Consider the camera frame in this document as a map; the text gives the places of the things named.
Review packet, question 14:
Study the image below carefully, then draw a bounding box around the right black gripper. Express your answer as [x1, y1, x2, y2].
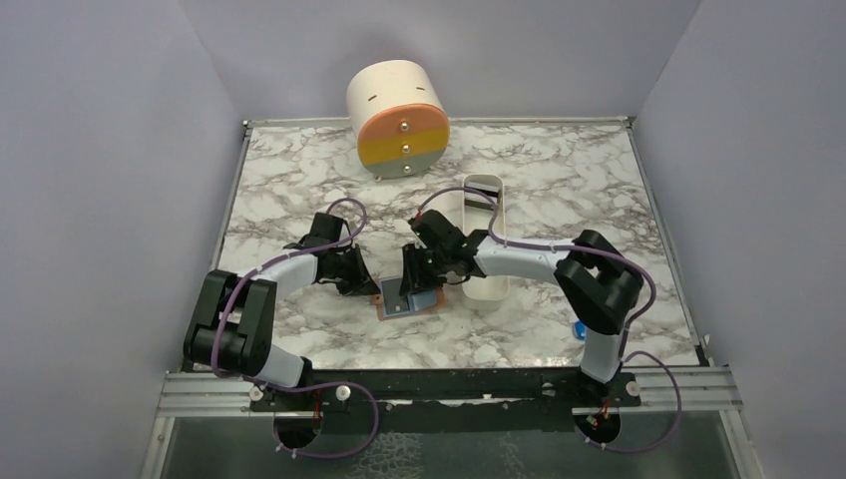
[399, 242, 450, 296]

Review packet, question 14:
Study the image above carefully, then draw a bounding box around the dark credit card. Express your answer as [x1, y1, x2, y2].
[380, 276, 411, 317]

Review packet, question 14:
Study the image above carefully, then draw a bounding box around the brown leather card holder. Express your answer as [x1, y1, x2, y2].
[371, 276, 446, 321]

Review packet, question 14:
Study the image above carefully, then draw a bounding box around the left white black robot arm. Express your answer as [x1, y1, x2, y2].
[183, 213, 380, 410]

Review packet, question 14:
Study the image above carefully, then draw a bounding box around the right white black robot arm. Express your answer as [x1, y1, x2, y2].
[399, 211, 646, 406]

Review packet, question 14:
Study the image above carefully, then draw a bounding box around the cards stack in tray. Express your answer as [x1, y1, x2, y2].
[463, 187, 501, 212]

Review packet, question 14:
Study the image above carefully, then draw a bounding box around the long white oval tray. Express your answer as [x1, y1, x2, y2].
[462, 174, 510, 311]

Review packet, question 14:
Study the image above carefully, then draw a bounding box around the round drawer cabinet orange yellow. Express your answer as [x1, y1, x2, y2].
[346, 60, 450, 180]

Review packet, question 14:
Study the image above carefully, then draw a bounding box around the small blue object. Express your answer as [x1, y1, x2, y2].
[573, 320, 588, 341]

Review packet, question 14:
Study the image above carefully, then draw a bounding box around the aluminium table frame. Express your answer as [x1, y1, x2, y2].
[142, 101, 761, 478]

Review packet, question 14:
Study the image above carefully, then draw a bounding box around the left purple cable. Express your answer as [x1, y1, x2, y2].
[210, 197, 383, 461]

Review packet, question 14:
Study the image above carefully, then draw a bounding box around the purple cable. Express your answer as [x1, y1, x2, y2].
[412, 187, 684, 456]
[210, 197, 383, 461]

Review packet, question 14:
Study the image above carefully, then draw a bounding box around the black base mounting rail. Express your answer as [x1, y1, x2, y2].
[249, 367, 641, 434]

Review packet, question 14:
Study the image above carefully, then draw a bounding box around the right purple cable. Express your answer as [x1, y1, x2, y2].
[412, 187, 684, 456]

